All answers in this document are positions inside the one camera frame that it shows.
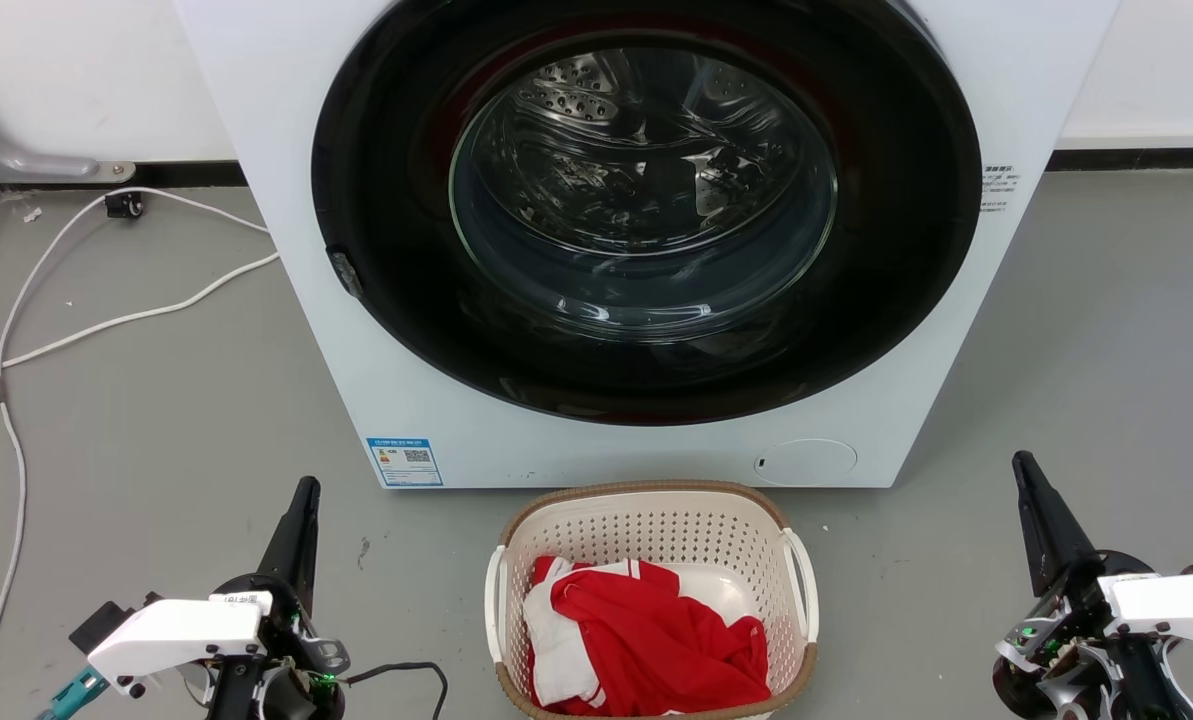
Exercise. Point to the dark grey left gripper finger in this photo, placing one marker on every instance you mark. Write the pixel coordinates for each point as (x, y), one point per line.
(296, 545)

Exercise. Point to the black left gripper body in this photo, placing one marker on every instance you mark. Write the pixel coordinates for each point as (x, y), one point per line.
(286, 690)

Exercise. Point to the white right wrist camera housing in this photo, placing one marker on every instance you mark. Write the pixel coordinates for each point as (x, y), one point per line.
(1176, 605)

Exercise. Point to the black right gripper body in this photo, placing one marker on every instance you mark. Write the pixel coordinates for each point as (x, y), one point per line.
(1076, 650)

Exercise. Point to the red and white garment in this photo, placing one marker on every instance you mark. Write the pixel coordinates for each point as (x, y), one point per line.
(646, 640)

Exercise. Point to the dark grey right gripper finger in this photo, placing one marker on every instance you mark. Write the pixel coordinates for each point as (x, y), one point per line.
(1048, 540)

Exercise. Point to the white front-load washing machine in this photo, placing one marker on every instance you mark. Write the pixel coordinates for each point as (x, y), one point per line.
(356, 400)

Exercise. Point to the steel washing drum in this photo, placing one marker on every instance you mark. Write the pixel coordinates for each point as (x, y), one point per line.
(646, 190)

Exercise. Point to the black left wrist module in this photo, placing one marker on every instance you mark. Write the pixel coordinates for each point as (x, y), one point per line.
(101, 625)

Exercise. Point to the small text sticker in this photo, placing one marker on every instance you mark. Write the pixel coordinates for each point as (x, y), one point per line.
(998, 188)

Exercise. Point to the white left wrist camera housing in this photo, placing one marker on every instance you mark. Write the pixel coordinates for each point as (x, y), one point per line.
(176, 635)

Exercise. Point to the round white filter cover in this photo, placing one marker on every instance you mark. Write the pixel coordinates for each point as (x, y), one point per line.
(806, 462)

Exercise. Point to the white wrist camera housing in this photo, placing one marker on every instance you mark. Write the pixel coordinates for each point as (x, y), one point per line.
(176, 635)
(1176, 605)

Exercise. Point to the blue energy label sticker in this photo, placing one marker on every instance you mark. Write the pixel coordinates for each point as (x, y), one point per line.
(405, 462)

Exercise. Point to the black round washer door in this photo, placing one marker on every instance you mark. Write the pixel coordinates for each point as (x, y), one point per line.
(386, 150)

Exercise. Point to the small black caster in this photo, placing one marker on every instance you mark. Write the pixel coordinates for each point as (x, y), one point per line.
(124, 204)

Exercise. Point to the teal connector piece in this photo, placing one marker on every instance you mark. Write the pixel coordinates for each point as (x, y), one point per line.
(74, 693)

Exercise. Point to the cream perforated laundry basket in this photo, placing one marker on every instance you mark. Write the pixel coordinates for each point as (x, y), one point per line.
(656, 520)

